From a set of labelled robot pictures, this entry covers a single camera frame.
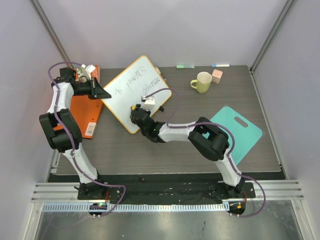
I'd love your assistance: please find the teal cutting board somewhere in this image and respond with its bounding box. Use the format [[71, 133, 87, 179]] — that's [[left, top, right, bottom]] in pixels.
[[210, 106, 263, 165]]

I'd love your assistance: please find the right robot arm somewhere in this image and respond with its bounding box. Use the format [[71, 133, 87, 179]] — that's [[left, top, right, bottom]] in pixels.
[[130, 104, 245, 199]]

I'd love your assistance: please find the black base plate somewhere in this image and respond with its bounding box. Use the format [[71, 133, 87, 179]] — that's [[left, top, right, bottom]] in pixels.
[[74, 173, 256, 205]]

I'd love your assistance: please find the orange illustrated book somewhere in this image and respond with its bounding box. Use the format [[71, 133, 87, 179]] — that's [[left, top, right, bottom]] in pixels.
[[73, 64, 101, 84]]

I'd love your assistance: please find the small box behind whiteboard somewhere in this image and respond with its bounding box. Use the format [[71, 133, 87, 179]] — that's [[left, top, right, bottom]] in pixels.
[[155, 66, 166, 81]]

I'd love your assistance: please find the blue marker pen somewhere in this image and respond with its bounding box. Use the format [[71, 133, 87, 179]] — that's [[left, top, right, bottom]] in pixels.
[[211, 64, 230, 68]]

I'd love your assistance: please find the white slotted cable duct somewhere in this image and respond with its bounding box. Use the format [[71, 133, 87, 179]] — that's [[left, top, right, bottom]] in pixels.
[[42, 202, 230, 213]]

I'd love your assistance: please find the green eraser bar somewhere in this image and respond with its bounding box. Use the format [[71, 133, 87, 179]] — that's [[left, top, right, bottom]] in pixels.
[[176, 64, 195, 69]]

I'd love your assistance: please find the whiteboard with orange frame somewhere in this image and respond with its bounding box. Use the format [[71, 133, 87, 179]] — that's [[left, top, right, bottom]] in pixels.
[[102, 55, 172, 134]]

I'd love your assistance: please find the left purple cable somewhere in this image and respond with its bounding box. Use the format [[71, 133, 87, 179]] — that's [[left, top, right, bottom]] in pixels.
[[47, 61, 127, 218]]

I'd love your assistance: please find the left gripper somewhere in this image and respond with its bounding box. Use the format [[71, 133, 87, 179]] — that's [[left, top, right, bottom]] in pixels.
[[74, 77, 112, 101]]

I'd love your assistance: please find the yellow-green mug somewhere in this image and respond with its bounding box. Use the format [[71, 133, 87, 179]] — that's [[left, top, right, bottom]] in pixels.
[[190, 72, 212, 94]]

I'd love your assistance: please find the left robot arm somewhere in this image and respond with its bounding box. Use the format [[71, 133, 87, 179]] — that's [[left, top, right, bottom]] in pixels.
[[39, 64, 111, 200]]

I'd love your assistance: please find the pink cube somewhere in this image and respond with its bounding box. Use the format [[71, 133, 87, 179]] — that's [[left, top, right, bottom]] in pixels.
[[211, 69, 223, 84]]

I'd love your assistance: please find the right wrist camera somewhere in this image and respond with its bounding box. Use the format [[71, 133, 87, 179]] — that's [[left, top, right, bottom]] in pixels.
[[141, 96, 156, 111]]

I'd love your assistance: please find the orange folder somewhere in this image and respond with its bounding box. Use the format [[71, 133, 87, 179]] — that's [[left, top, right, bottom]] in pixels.
[[57, 95, 103, 139]]

